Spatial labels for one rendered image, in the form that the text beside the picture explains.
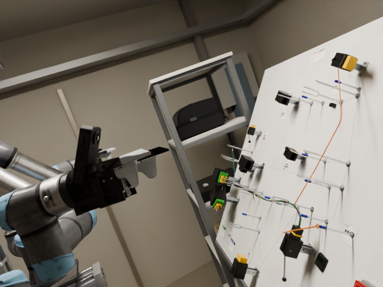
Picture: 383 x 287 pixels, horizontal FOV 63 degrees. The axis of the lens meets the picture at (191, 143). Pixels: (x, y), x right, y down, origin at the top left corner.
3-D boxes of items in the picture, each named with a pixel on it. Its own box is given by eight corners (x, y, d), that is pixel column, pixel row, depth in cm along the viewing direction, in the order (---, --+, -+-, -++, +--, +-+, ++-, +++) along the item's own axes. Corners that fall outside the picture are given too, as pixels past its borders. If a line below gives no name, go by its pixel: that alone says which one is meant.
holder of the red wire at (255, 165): (258, 156, 154) (237, 150, 152) (267, 164, 141) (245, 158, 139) (254, 165, 155) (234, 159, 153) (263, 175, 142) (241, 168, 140)
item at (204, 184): (200, 205, 188) (197, 195, 187) (191, 192, 222) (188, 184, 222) (249, 184, 192) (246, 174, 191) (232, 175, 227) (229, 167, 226)
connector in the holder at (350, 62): (355, 58, 90) (347, 55, 90) (358, 58, 88) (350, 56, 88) (349, 70, 91) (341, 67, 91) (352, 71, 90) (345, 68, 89)
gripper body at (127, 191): (141, 192, 64) (88, 209, 65) (127, 152, 64) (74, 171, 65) (128, 199, 56) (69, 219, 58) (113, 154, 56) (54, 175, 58)
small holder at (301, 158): (300, 145, 118) (282, 140, 117) (309, 155, 109) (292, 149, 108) (294, 156, 119) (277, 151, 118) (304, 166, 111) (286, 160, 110)
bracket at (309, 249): (306, 249, 96) (292, 246, 95) (309, 242, 96) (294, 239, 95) (314, 258, 92) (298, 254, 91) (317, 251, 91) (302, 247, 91)
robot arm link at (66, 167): (50, 185, 153) (43, 169, 152) (70, 176, 161) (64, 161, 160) (56, 184, 148) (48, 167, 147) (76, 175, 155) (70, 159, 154)
